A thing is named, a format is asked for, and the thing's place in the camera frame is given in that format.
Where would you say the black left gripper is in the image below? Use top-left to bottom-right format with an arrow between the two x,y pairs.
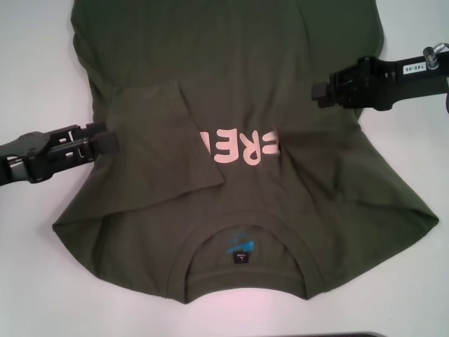
0,121 -> 120,190

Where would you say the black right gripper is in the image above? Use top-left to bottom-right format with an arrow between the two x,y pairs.
311,55 -> 449,112

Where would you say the dark green t-shirt pink print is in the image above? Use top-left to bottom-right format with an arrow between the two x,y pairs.
51,0 -> 440,305

